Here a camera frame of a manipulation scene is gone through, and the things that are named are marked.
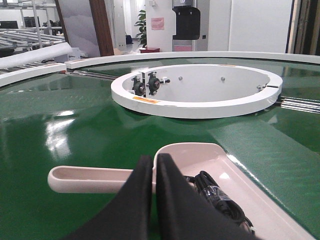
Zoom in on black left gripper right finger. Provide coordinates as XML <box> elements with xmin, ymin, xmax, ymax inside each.
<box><xmin>156</xmin><ymin>153</ymin><xmax>257</xmax><ymax>240</ymax></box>

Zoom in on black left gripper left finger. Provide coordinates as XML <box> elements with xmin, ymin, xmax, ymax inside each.
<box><xmin>63</xmin><ymin>155</ymin><xmax>153</xmax><ymax>240</ymax></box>

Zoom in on black cable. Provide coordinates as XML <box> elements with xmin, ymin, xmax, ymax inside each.
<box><xmin>183</xmin><ymin>170</ymin><xmax>256</xmax><ymax>236</ymax></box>

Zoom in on pink dustpan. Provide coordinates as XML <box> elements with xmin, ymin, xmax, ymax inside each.
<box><xmin>47</xmin><ymin>142</ymin><xmax>314</xmax><ymax>240</ymax></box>

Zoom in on green conveyor belt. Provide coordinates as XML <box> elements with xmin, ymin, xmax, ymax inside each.
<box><xmin>0</xmin><ymin>72</ymin><xmax>320</xmax><ymax>240</ymax></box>

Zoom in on steel conveyor rollers left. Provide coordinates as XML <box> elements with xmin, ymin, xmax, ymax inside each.
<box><xmin>59</xmin><ymin>70</ymin><xmax>118</xmax><ymax>81</ymax></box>

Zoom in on steel conveyor rollers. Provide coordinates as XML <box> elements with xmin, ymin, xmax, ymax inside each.
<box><xmin>275</xmin><ymin>96</ymin><xmax>320</xmax><ymax>114</ymax></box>
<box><xmin>59</xmin><ymin>70</ymin><xmax>118</xmax><ymax>81</ymax></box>

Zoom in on steel conveyor rollers right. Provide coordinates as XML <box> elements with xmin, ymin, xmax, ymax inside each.
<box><xmin>275</xmin><ymin>96</ymin><xmax>320</xmax><ymax>114</ymax></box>

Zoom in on grey roller conveyor rack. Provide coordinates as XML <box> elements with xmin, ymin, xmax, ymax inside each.
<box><xmin>0</xmin><ymin>29</ymin><xmax>65</xmax><ymax>75</ymax></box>

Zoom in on left black bearing block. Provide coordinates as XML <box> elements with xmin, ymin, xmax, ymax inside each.
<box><xmin>131</xmin><ymin>76</ymin><xmax>146</xmax><ymax>96</ymax></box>

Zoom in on black bearing block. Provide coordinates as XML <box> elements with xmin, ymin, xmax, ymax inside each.
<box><xmin>146</xmin><ymin>71</ymin><xmax>171</xmax><ymax>96</ymax></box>
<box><xmin>131</xmin><ymin>76</ymin><xmax>146</xmax><ymax>96</ymax></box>

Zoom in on right black bearing block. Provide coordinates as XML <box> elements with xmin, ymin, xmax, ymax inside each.
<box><xmin>146</xmin><ymin>71</ymin><xmax>171</xmax><ymax>96</ymax></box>

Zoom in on red bin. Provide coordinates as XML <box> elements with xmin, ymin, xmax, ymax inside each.
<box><xmin>139</xmin><ymin>47</ymin><xmax>161</xmax><ymax>54</ymax></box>

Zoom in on green potted plant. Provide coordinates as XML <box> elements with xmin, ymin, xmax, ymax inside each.
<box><xmin>134</xmin><ymin>9</ymin><xmax>147</xmax><ymax>48</ymax></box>

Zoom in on brown wooden pillar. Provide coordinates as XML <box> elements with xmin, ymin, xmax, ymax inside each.
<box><xmin>89</xmin><ymin>0</ymin><xmax>114</xmax><ymax>57</ymax></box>

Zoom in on white outer rim left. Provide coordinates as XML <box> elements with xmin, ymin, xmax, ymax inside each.
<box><xmin>0</xmin><ymin>63</ymin><xmax>67</xmax><ymax>87</ymax></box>

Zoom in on white foam roll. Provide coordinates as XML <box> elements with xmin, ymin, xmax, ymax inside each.
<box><xmin>0</xmin><ymin>42</ymin><xmax>73</xmax><ymax>69</ymax></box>

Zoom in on black water dispenser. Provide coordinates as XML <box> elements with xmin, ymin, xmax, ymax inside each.
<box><xmin>172</xmin><ymin>0</ymin><xmax>201</xmax><ymax>40</ymax></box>

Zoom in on white inner conveyor ring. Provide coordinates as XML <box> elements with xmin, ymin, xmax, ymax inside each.
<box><xmin>110</xmin><ymin>63</ymin><xmax>283</xmax><ymax>120</ymax></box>

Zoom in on pink wall notice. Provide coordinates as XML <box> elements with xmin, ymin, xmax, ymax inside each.
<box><xmin>151</xmin><ymin>17</ymin><xmax>165</xmax><ymax>31</ymax></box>

